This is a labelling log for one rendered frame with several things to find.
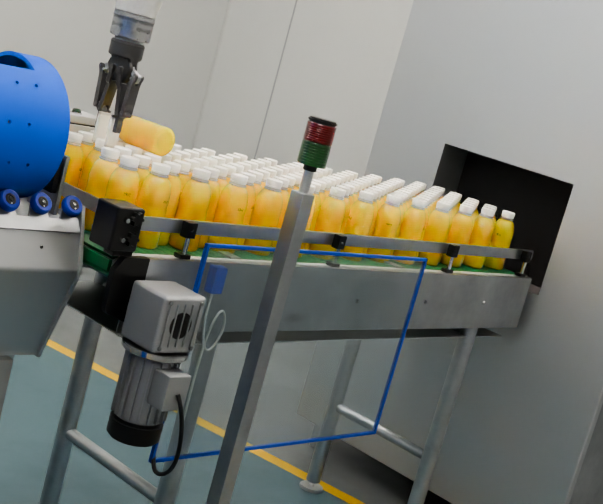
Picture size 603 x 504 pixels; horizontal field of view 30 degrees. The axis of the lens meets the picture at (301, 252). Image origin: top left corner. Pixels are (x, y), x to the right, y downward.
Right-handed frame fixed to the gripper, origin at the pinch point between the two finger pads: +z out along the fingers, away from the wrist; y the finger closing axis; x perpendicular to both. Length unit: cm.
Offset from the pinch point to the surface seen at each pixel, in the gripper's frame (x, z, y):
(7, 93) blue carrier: -39.2, -6.7, 18.2
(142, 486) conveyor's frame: 19, 79, 20
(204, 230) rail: 10.0, 14.0, 27.3
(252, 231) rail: 24.6, 13.4, 27.4
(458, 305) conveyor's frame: 114, 30, 30
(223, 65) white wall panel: 341, -3, -325
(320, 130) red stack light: 17.9, -13.6, 44.6
